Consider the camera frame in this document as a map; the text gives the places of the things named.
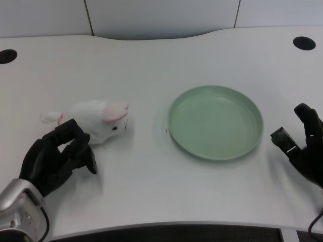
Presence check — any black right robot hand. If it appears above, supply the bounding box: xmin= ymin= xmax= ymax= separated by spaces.
xmin=270 ymin=103 xmax=323 ymax=189

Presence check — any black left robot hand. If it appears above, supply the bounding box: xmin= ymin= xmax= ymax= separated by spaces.
xmin=19 ymin=118 xmax=98 ymax=198

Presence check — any white plush rabbit doll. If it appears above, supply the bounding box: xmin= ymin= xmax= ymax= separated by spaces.
xmin=41 ymin=100 xmax=130 ymax=145

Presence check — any green round plate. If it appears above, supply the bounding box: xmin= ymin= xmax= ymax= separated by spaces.
xmin=167 ymin=85 xmax=264 ymax=161

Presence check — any black floor mat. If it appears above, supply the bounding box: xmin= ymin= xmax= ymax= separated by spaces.
xmin=51 ymin=226 xmax=283 ymax=242

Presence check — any dark red arm cable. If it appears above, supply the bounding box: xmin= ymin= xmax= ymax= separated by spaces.
xmin=308 ymin=211 xmax=323 ymax=234

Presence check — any black round cable grommet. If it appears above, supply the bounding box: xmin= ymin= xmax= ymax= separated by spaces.
xmin=293 ymin=36 xmax=316 ymax=51
xmin=0 ymin=49 xmax=18 ymax=65

